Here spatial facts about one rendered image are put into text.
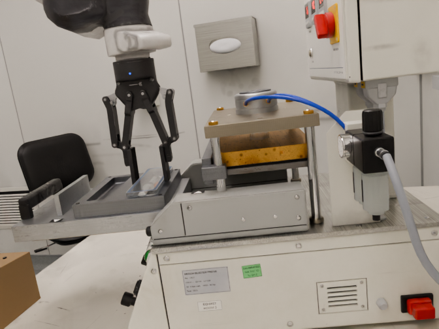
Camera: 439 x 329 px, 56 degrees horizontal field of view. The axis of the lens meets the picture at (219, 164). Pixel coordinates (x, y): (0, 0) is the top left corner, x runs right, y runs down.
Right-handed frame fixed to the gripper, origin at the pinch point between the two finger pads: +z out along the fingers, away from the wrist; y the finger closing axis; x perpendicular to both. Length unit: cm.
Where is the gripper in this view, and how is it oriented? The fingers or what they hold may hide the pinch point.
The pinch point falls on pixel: (149, 166)
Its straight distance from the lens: 81.1
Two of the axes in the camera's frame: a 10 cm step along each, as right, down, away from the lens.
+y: -9.9, 1.0, 0.7
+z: 1.1, 9.7, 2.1
